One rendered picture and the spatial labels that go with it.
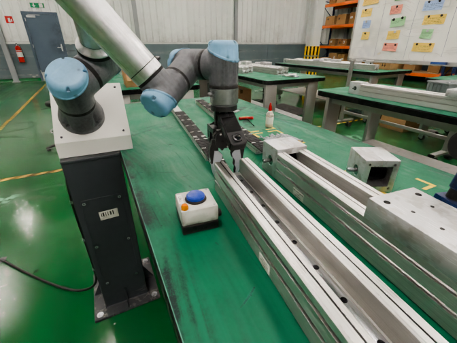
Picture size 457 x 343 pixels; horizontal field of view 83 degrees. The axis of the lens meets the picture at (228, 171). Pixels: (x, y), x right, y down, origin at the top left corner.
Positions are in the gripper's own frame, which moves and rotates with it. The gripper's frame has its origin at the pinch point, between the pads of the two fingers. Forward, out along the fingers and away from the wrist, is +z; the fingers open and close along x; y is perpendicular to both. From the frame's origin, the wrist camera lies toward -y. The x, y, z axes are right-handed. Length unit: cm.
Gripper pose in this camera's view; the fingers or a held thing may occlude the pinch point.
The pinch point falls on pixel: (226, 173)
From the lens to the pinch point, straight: 75.9
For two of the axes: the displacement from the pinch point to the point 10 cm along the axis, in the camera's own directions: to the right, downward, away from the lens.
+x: -9.4, 1.5, -3.1
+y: -3.4, -4.2, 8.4
